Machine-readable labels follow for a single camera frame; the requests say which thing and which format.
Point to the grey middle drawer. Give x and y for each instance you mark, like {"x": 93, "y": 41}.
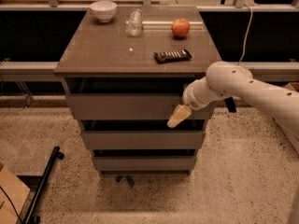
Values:
{"x": 143, "y": 140}

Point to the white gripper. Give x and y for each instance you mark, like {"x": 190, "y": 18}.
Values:
{"x": 191, "y": 99}

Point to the clear glass jar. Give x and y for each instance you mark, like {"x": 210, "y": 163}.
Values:
{"x": 135, "y": 22}

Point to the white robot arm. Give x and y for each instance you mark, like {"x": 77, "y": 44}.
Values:
{"x": 225, "y": 80}

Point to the blue tape cross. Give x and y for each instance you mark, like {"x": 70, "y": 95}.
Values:
{"x": 128, "y": 178}

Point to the black snack bar wrapper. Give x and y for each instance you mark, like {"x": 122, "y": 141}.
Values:
{"x": 178, "y": 55}

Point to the white ceramic bowl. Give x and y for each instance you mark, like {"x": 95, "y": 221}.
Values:
{"x": 103, "y": 11}

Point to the black metal stand leg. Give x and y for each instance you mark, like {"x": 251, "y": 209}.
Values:
{"x": 30, "y": 217}

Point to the grey bottom drawer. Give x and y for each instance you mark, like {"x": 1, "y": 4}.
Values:
{"x": 143, "y": 164}

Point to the grey top drawer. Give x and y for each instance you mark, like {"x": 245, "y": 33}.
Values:
{"x": 144, "y": 106}

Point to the red apple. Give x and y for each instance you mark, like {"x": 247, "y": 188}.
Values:
{"x": 180, "y": 27}

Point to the brown cardboard box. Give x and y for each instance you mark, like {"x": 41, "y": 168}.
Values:
{"x": 13, "y": 194}

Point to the grey drawer cabinet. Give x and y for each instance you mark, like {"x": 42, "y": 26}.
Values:
{"x": 98, "y": 61}

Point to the grey drawer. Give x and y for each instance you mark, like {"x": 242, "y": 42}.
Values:
{"x": 143, "y": 164}
{"x": 143, "y": 140}
{"x": 144, "y": 106}

